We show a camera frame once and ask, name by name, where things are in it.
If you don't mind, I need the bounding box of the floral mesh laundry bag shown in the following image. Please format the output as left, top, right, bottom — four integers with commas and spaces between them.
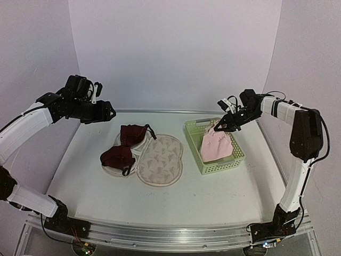
102, 132, 183, 187

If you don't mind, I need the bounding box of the dark red bra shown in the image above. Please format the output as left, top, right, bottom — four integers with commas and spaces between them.
100, 124, 157, 177

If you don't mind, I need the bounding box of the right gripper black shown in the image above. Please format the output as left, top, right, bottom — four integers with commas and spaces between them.
214, 107, 262, 132

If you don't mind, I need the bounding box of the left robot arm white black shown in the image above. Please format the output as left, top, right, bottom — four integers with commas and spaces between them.
1, 75, 116, 238

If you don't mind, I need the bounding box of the pink bra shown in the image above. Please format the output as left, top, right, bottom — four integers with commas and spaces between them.
200, 127, 233, 163

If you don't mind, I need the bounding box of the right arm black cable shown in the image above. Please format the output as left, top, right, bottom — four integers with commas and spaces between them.
263, 91, 331, 166

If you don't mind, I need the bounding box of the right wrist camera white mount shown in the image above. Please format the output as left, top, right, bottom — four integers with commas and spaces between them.
217, 98, 238, 114

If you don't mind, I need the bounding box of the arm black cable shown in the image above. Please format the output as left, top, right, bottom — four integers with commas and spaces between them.
263, 91, 331, 166
0, 105, 43, 134

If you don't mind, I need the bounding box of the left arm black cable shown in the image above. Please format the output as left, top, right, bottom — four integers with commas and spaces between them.
0, 105, 43, 134

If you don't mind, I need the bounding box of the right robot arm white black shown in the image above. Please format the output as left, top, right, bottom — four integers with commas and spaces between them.
214, 89, 329, 244

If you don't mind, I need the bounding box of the light green plastic basket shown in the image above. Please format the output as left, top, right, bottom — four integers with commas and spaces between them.
184, 117, 246, 175

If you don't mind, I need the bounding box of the aluminium front rail frame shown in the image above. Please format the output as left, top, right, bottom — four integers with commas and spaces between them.
14, 213, 321, 255

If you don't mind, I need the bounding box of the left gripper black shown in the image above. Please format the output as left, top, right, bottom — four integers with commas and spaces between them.
70, 99, 116, 124

